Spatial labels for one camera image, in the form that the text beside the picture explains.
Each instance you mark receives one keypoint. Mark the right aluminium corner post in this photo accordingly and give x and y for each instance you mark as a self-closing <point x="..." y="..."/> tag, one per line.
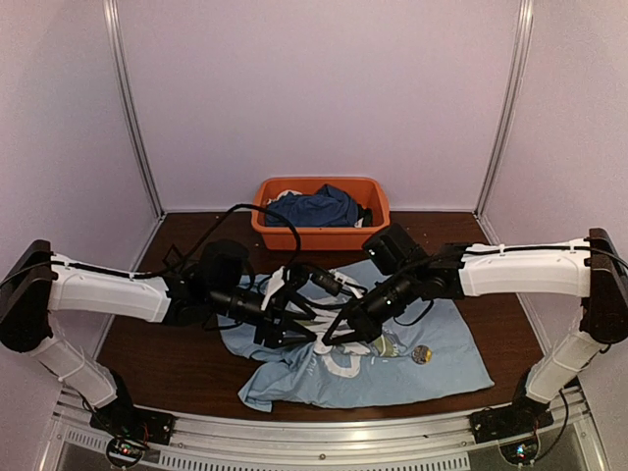
<point x="519" y="58"/>

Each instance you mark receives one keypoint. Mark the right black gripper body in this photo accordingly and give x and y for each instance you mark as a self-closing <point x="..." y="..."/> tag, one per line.
<point x="371" y="326"/>

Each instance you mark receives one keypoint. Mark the left aluminium corner post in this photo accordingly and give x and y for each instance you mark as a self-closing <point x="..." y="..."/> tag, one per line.
<point x="114" y="30"/>

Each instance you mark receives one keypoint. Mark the dark blue garment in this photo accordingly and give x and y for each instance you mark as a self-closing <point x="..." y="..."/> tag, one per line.
<point x="328" y="207"/>

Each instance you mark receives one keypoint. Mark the black open brooch case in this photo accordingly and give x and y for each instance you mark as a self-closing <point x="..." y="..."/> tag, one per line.
<point x="174" y="260"/>

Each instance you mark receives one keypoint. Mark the aluminium front rail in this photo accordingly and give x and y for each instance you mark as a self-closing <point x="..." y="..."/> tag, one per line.
<point x="436" y="442"/>

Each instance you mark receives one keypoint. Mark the aluminium corner post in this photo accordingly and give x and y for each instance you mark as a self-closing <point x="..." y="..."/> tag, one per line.
<point x="519" y="58"/>
<point x="114" y="30"/>

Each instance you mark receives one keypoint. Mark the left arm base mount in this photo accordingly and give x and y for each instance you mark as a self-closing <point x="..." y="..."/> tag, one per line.
<point x="134" y="423"/>

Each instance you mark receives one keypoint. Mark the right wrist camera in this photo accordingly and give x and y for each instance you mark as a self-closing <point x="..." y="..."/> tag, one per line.
<point x="334" y="282"/>

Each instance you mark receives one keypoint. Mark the painted round brooch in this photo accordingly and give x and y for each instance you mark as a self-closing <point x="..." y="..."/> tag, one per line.
<point x="422" y="354"/>

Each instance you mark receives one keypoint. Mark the light blue printed t-shirt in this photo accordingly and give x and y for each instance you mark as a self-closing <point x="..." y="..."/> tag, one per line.
<point x="379" y="373"/>

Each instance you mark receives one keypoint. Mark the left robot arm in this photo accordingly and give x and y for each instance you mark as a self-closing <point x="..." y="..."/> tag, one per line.
<point x="43" y="282"/>

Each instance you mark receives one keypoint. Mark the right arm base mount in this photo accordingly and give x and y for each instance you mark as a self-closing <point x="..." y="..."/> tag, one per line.
<point x="496" y="424"/>

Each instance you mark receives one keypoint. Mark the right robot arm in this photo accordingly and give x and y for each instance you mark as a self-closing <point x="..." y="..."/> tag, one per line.
<point x="588" y="268"/>

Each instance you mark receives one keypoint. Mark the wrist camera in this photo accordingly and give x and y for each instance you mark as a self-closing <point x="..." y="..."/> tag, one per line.
<point x="282" y="283"/>
<point x="334" y="282"/>

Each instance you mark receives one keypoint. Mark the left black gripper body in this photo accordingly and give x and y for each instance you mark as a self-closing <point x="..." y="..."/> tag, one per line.
<point x="267" y="328"/>

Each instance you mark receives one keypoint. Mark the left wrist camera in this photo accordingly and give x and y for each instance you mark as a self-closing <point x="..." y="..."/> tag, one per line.
<point x="282" y="283"/>

